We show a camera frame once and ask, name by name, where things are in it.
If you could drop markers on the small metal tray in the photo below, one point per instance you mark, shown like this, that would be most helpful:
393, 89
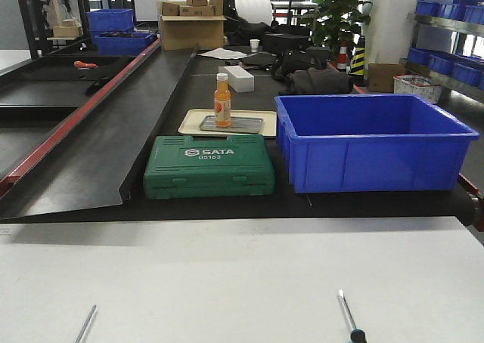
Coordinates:
238, 125

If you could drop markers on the beige plastic tray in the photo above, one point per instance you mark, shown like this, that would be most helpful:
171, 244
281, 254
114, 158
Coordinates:
190, 125

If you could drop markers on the green SATA tool case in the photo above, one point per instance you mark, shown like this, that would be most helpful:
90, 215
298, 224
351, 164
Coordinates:
182, 167

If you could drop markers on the orange juice bottle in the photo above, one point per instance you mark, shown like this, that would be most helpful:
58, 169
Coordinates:
222, 101

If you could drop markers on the white rectangular box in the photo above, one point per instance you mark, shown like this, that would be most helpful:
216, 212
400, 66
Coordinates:
238, 78

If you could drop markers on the dark grey folded cloth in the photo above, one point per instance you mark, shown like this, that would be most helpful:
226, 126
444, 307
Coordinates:
317, 82

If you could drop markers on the large blue plastic bin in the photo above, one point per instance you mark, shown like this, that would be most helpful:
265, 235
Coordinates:
369, 142

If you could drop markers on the black bag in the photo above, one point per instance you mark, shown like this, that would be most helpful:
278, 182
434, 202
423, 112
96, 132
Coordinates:
290, 61

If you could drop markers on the white paper cup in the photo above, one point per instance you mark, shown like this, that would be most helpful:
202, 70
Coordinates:
254, 45

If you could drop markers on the large cardboard box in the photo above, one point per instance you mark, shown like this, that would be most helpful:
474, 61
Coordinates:
181, 32

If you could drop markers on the black yellow traffic cone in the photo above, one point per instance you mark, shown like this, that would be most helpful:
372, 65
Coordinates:
357, 65

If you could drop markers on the small brown cardboard box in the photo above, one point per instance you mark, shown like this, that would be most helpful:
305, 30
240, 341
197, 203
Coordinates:
381, 76

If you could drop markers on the blue bin with parts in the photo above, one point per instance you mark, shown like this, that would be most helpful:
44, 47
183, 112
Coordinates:
123, 43

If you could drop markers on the green potted plant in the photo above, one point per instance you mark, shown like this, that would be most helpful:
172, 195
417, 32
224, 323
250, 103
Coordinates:
333, 22

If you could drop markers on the white mesh basket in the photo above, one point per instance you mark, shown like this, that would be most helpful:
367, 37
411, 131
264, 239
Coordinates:
411, 84

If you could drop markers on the blue bin stacked upper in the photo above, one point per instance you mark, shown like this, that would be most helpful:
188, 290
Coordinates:
120, 19

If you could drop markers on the orange handled tool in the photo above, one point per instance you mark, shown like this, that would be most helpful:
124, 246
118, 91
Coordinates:
80, 65

